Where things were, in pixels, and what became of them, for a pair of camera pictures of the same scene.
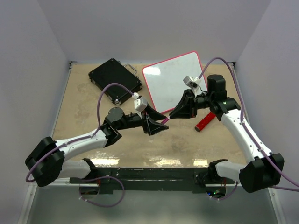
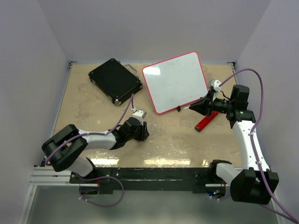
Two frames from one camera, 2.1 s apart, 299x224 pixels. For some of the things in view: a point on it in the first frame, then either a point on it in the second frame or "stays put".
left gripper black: x=150 y=127 → x=144 y=132
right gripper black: x=184 y=110 → x=202 y=106
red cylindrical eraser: x=204 y=121 stays put
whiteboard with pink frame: x=164 y=80 stays put
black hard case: x=114 y=72 stays put
